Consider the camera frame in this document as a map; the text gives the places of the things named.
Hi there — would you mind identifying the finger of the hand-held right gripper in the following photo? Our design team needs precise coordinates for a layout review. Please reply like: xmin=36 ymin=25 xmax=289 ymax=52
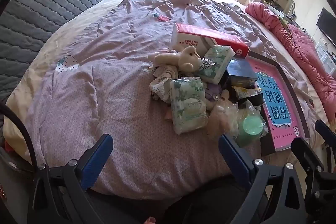
xmin=291 ymin=137 xmax=325 ymax=177
xmin=314 ymin=120 xmax=336 ymax=159

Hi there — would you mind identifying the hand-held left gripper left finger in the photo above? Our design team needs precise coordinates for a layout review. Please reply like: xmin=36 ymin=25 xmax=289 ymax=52
xmin=28 ymin=134 xmax=114 ymax=224

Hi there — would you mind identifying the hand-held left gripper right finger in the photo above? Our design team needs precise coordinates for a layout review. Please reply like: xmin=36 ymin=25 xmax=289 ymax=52
xmin=218 ymin=134 xmax=307 ymax=224

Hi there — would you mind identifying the green cup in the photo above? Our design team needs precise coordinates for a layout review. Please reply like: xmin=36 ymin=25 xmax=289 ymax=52
xmin=236 ymin=115 xmax=264 ymax=147

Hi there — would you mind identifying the dark tray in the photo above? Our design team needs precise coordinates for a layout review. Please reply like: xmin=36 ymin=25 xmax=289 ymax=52
xmin=248 ymin=50 xmax=311 ymax=157

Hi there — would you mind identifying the clear plastic bag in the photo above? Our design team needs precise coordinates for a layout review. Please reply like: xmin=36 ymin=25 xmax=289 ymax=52
xmin=207 ymin=101 xmax=269 ymax=147

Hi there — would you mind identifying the yellow snack packet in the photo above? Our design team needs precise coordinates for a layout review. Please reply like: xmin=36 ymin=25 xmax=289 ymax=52
xmin=232 ymin=86 xmax=263 ymax=99

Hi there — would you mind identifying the purple knitted pouch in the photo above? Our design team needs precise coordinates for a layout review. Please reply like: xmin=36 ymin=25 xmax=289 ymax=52
xmin=205 ymin=82 xmax=223 ymax=109

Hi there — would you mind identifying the green floral tissue pack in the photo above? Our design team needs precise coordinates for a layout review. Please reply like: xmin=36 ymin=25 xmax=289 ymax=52
xmin=170 ymin=77 xmax=209 ymax=135
xmin=198 ymin=46 xmax=235 ymax=84

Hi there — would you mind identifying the teddy bear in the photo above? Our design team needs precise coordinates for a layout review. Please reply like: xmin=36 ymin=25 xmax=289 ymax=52
xmin=148 ymin=46 xmax=202 ymax=104

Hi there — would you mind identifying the pink book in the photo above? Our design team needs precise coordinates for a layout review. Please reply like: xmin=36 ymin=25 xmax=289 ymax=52
xmin=248 ymin=57 xmax=306 ymax=152

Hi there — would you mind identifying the white drawer cabinet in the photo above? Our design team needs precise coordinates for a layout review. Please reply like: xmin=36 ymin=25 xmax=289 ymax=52
xmin=315 ymin=43 xmax=336 ymax=72

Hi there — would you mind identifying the pink ruffled blanket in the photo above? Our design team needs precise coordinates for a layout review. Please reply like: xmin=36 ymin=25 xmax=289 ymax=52
xmin=245 ymin=1 xmax=336 ymax=132

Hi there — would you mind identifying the dark blue box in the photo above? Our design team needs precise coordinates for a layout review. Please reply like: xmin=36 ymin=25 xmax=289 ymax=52
xmin=226 ymin=59 xmax=259 ymax=88

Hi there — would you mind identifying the lilac printed duvet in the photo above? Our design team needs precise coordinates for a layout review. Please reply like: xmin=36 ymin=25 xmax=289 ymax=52
xmin=5 ymin=0 xmax=328 ymax=193

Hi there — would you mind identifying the black monitor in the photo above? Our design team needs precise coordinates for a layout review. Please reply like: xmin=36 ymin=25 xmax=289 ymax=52
xmin=316 ymin=7 xmax=336 ymax=47

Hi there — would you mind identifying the red and white tissue box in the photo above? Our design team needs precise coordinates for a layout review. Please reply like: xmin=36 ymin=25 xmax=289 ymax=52
xmin=171 ymin=23 xmax=250 ymax=59

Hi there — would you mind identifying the table mirror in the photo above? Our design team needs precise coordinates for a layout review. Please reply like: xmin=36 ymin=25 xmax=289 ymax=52
xmin=276 ymin=0 xmax=298 ymax=18

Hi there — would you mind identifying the black cable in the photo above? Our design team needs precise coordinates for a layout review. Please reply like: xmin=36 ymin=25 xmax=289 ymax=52
xmin=0 ymin=103 xmax=37 ymax=169

